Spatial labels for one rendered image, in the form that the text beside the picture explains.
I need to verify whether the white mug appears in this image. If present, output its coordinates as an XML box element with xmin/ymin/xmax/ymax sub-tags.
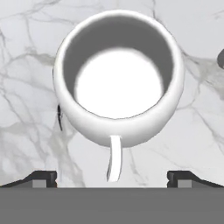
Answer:
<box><xmin>52</xmin><ymin>9</ymin><xmax>186</xmax><ymax>183</ymax></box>

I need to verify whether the dark grey round object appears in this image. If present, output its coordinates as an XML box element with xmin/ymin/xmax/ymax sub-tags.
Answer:
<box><xmin>216</xmin><ymin>48</ymin><xmax>224</xmax><ymax>70</ymax></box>

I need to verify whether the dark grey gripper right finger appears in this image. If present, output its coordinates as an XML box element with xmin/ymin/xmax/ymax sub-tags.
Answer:
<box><xmin>166</xmin><ymin>170</ymin><xmax>224</xmax><ymax>189</ymax></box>

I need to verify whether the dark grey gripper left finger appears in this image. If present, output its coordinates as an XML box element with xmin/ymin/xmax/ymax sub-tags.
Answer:
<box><xmin>0</xmin><ymin>170</ymin><xmax>59</xmax><ymax>189</ymax></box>

